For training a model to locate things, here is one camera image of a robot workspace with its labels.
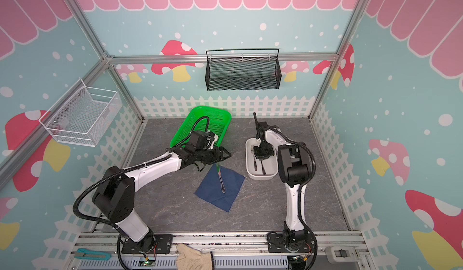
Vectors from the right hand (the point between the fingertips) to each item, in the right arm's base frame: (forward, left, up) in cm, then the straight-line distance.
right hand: (260, 158), depth 101 cm
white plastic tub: (-4, -5, 0) cm, 7 cm away
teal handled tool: (-45, +75, +1) cm, 88 cm away
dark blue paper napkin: (-18, +27, 0) cm, 32 cm away
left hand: (-9, +18, +13) cm, 24 cm away
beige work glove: (-47, +32, 0) cm, 57 cm away
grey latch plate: (-46, -27, +3) cm, 53 cm away
